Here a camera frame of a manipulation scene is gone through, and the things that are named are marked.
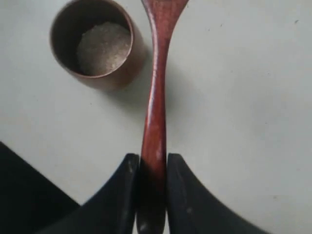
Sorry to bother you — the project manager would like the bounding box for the dark red wooden spoon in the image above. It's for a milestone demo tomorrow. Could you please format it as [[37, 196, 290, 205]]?
[[136, 0, 188, 234]]

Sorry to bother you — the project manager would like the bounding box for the brown wooden cup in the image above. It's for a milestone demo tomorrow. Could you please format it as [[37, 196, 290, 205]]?
[[50, 0, 147, 90]]

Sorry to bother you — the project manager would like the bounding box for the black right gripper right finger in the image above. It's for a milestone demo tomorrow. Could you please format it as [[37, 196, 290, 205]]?
[[167, 154, 264, 234]]

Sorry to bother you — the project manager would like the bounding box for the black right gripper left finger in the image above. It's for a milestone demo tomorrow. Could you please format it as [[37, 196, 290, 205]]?
[[38, 154, 139, 234]]

